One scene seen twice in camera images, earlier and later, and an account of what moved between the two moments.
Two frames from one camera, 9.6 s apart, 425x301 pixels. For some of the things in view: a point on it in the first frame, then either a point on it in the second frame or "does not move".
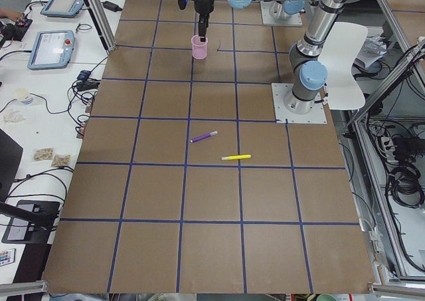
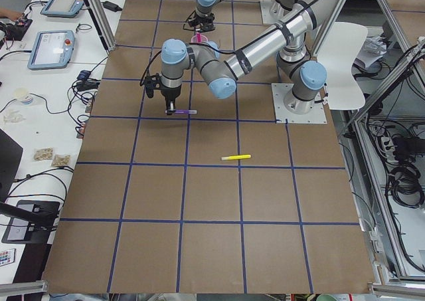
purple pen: x=212 y=133 to x=185 y=111
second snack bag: x=61 y=160 does not move
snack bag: x=43 y=154 does not move
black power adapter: x=111 y=6 does not move
